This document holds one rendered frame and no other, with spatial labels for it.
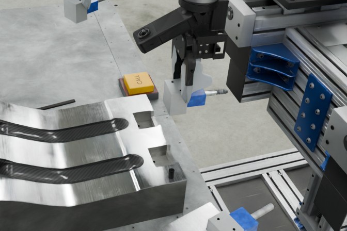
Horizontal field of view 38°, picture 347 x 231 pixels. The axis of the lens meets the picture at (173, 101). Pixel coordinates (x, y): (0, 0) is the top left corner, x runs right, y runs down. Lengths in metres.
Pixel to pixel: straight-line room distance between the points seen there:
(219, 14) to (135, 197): 0.36
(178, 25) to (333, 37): 0.51
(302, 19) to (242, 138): 1.15
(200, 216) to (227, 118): 1.60
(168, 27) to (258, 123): 1.62
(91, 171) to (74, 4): 0.51
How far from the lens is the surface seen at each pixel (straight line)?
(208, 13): 0.91
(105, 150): 0.94
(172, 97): 0.97
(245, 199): 1.81
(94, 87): 1.24
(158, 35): 0.88
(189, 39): 0.90
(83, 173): 0.91
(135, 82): 1.20
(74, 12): 1.29
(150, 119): 1.04
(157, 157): 0.97
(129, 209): 0.90
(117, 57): 1.35
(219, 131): 2.37
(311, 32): 1.28
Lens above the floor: 1.54
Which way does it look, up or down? 38 degrees down
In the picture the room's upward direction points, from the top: 5 degrees clockwise
